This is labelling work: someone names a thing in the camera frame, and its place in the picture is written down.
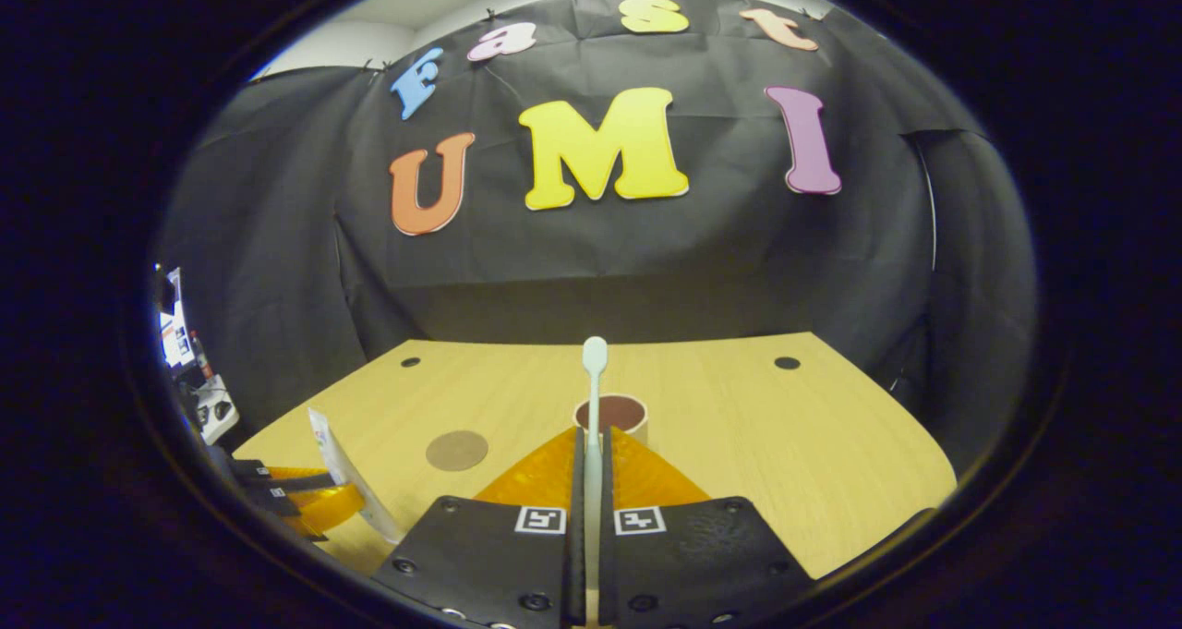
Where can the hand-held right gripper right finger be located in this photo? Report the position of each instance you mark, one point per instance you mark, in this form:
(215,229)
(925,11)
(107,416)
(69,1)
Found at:
(609,564)

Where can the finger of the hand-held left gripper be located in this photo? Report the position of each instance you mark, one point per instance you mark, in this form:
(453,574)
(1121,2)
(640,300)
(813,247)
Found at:
(277,477)
(319,509)

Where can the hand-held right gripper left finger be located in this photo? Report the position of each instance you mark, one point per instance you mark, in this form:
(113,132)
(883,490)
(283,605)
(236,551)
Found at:
(576,555)

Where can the black backdrop cloth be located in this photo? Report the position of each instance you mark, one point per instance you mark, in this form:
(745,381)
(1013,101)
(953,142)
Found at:
(600,250)

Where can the wooden desktop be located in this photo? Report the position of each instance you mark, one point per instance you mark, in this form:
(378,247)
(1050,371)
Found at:
(785,444)

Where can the computer monitor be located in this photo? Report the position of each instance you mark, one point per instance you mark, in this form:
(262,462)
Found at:
(174,324)

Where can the brown round coaster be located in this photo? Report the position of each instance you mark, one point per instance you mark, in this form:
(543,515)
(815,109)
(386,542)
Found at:
(457,450)

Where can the white toothpaste tube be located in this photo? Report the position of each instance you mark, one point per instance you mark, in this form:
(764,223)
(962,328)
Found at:
(355,486)

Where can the white side table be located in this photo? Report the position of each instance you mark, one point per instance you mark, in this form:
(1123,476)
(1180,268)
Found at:
(217,407)

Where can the beige cup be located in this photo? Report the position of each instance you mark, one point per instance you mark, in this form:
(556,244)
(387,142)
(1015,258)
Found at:
(623,415)

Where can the pale green toothbrush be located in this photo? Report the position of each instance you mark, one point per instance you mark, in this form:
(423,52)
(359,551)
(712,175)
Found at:
(594,407)

